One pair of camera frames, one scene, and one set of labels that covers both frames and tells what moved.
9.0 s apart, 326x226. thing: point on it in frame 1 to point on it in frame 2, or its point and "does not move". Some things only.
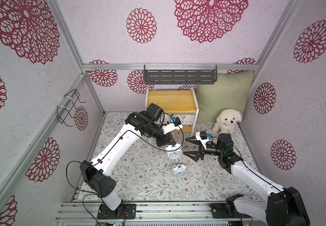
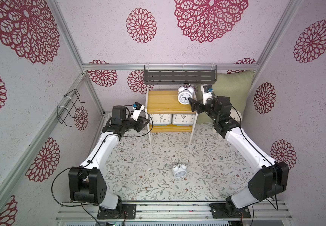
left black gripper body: [163, 138] to [137, 125]
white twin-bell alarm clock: [175, 154] to [185, 92]
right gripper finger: [194, 155] to [192, 102]
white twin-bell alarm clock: [179, 171] does not move
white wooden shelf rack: [175, 102] does not move
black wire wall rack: [69, 100] does not move
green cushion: [230, 92] does not move
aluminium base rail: [78, 211] does not move
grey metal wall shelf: [180, 74] does not move
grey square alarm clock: [186, 119] does not move
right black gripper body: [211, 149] to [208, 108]
